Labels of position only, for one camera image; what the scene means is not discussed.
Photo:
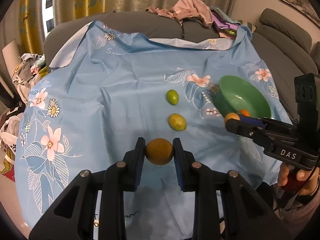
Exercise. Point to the green plastic bowl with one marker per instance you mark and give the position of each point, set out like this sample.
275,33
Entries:
235,94

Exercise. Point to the blue floral tablecloth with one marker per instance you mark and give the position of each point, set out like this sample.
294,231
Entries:
107,88

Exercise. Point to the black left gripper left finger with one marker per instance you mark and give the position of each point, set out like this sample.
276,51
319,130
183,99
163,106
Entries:
71,215

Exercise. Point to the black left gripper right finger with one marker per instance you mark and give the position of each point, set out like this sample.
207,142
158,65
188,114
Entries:
226,206

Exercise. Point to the large orange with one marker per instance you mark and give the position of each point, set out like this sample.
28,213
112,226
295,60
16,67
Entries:
244,112

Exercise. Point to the white board panel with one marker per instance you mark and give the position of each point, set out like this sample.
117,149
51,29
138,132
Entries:
11,56

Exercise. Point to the small tan fruit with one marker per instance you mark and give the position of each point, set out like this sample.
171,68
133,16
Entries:
231,116
159,151

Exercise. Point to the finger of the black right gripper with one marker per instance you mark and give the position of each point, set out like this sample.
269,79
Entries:
256,133
267,123

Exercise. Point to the clothes heap on left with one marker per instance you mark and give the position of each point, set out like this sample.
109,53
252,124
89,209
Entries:
30,70

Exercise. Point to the person's right hand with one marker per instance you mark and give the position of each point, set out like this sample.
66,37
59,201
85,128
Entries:
309,187

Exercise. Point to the framed wall picture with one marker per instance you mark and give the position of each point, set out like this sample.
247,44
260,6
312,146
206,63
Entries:
305,8

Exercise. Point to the white plastic bag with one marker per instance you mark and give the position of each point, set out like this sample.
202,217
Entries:
9,135

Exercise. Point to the grey sofa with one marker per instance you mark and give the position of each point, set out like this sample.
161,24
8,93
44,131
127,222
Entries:
282,44

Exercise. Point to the pink clothing pile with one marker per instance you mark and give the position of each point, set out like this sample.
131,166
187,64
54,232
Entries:
186,9

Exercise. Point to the yellow green tomato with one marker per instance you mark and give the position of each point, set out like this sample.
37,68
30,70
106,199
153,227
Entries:
177,122

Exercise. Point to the purple clothing pile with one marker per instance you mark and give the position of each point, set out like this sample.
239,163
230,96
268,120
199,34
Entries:
226,27

